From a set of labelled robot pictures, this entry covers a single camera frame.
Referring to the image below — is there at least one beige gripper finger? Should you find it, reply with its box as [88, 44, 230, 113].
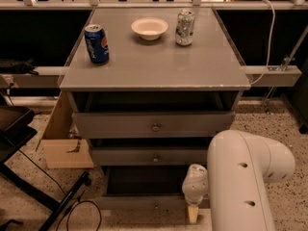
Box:
[188, 205, 199, 224]

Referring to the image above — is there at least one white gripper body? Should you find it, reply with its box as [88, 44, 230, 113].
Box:
[182, 164, 209, 206]

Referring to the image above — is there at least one grey bottom drawer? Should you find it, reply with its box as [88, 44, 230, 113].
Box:
[93, 166, 211, 211]

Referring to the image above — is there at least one grey drawer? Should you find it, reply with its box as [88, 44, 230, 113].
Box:
[91, 146, 207, 166]
[72, 112, 235, 139]
[93, 166, 211, 211]

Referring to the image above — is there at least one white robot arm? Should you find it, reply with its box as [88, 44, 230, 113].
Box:
[182, 130, 295, 231]

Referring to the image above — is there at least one grey middle drawer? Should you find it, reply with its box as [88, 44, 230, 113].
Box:
[91, 146, 207, 166]

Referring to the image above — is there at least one grey drawer cabinet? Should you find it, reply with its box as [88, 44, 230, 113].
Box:
[61, 8, 250, 210]

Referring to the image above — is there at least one grey top drawer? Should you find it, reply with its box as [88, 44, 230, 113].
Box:
[72, 112, 235, 139]

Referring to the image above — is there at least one brown cardboard panel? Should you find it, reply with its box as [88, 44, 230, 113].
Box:
[40, 92, 93, 168]

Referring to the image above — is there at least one silver green soda can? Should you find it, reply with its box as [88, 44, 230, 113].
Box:
[175, 9, 195, 46]

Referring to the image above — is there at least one white bowl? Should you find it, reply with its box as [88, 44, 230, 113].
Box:
[131, 17, 168, 40]

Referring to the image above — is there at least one blue Pepsi can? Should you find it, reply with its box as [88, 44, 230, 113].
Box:
[85, 24, 109, 64]

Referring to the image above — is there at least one black floor cable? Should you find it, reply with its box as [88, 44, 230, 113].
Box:
[18, 148, 103, 231]

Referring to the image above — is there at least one metal rail frame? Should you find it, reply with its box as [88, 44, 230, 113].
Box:
[1, 2, 301, 91]

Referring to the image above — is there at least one black stand frame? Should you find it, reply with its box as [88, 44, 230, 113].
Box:
[0, 104, 92, 231]

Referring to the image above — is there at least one white cable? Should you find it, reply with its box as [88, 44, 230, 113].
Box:
[249, 0, 277, 87]

